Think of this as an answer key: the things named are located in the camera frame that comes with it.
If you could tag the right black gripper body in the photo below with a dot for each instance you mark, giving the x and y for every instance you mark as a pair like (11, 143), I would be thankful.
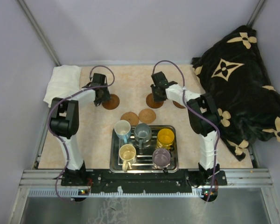
(156, 97)

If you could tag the metal tray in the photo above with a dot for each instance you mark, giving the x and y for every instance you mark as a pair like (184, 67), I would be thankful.
(144, 162)

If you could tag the yellow glass mug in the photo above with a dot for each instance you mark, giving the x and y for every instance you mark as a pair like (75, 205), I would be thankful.
(165, 138)

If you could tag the white and blue mug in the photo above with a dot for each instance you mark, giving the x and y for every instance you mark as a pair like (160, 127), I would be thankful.
(123, 130)

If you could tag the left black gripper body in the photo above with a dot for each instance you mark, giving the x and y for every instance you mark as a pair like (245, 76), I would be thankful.
(105, 96)

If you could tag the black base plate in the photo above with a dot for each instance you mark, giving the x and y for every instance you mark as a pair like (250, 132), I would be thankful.
(96, 177)

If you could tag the black floral blanket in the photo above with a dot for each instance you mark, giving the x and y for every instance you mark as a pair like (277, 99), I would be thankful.
(233, 73)

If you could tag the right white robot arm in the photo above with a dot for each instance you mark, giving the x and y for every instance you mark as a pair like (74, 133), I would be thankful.
(203, 117)

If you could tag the purple mug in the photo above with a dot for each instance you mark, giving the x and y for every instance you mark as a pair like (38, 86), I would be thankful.
(161, 158)

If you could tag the grey metal mug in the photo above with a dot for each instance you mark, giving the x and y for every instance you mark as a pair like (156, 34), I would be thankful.
(142, 134)

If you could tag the woven rattan coaster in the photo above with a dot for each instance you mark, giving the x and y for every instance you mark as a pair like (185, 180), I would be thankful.
(130, 117)
(147, 116)

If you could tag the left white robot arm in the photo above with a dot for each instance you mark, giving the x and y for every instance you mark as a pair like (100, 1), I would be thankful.
(63, 122)

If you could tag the white folded cloth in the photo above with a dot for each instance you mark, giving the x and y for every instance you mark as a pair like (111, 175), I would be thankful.
(64, 82)

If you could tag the aluminium frame rail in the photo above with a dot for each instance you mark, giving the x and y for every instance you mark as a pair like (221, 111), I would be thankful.
(45, 183)

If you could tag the cream mug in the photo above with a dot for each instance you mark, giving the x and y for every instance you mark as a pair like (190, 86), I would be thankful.
(127, 154)

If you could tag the brown wooden coaster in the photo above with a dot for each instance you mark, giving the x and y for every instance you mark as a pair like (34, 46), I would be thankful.
(113, 103)
(178, 105)
(153, 104)

